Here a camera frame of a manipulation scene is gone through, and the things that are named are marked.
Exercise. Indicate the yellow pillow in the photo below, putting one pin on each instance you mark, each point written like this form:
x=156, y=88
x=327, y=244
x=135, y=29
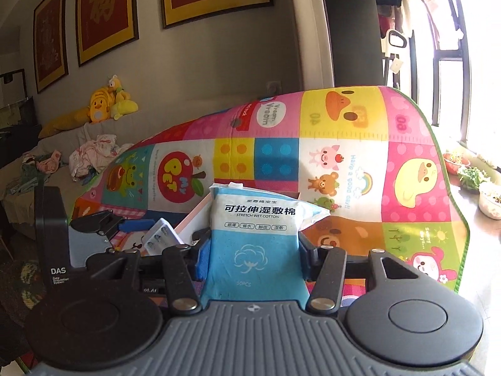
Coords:
x=66, y=121

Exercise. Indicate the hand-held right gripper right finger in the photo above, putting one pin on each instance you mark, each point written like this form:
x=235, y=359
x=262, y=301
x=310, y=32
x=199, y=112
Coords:
x=309, y=256

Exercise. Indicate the yellow duck plush toy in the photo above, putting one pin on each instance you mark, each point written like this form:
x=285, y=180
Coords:
x=100, y=105

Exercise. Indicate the dark cabinet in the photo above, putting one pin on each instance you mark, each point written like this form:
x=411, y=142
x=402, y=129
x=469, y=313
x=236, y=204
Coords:
x=15, y=141

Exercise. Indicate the white wall socket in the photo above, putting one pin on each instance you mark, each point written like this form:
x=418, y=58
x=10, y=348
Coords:
x=274, y=87

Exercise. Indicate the pink cardboard box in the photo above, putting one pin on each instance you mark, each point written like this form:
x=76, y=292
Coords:
x=191, y=219

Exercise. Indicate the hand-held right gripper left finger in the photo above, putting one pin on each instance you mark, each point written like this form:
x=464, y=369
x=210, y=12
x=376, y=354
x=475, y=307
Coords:
x=201, y=260

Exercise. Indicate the pink green crumpled clothes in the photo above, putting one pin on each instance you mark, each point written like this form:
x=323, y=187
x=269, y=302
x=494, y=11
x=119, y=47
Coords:
x=43, y=162

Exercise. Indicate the colourful cartoon play mat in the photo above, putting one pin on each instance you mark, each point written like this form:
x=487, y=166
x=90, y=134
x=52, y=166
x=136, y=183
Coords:
x=352, y=203

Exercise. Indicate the white ribbed planter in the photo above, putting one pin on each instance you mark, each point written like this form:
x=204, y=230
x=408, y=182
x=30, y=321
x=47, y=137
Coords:
x=491, y=203

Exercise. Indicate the potted plant in red pot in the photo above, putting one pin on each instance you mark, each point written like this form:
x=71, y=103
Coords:
x=456, y=160

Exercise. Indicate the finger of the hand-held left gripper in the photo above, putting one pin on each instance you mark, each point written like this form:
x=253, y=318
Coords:
x=137, y=225

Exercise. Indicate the white blister pack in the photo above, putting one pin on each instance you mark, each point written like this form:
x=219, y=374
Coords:
x=160, y=239

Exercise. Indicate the beige sofa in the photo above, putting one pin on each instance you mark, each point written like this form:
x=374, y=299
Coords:
x=62, y=145

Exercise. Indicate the blue cotton pad packet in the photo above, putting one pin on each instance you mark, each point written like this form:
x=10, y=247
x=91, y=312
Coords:
x=254, y=243

